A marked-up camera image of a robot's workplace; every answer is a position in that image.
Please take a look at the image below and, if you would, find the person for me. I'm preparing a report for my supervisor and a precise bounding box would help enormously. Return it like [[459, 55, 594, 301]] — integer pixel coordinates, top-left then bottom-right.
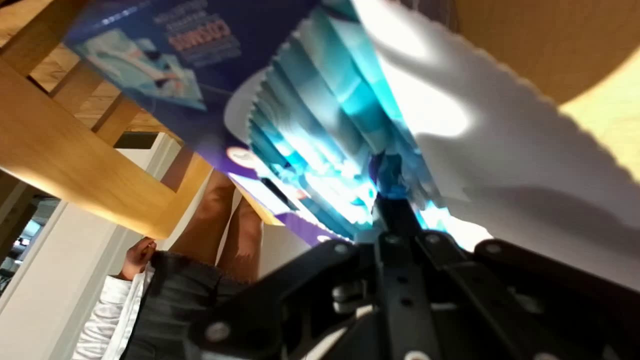
[[72, 169, 266, 360]]

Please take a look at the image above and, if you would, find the white packet with serrated edge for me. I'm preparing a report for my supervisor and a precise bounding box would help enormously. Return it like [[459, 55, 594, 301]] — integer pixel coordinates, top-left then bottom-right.
[[350, 0, 640, 292]]

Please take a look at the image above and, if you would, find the purple cardboard box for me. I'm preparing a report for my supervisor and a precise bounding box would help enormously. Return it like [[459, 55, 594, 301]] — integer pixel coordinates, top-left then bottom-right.
[[64, 0, 361, 248]]

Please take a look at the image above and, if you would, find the wooden chair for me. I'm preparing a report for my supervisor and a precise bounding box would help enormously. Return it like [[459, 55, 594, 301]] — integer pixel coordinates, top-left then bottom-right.
[[0, 0, 215, 241]]

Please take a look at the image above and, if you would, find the row of teal packets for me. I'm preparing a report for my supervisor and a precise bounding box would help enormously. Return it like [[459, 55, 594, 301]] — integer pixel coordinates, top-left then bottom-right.
[[247, 6, 453, 242]]

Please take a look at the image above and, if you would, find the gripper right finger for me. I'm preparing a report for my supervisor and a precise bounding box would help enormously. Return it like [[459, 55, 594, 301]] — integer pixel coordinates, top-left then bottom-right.
[[416, 231, 640, 360]]

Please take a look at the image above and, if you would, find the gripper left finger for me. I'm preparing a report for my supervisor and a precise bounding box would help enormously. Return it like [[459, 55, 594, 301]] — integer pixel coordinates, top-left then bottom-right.
[[186, 194, 444, 360]]

